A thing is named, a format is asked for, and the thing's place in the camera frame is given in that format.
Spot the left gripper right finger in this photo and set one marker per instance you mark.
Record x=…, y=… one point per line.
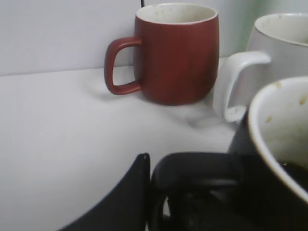
x=193, y=207

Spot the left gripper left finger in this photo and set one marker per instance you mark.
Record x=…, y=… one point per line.
x=124, y=208

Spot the black ceramic mug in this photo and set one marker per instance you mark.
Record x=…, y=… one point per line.
x=268, y=156

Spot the red ceramic mug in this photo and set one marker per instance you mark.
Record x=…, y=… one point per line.
x=175, y=53

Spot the white ceramic mug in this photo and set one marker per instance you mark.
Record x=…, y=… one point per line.
x=277, y=49

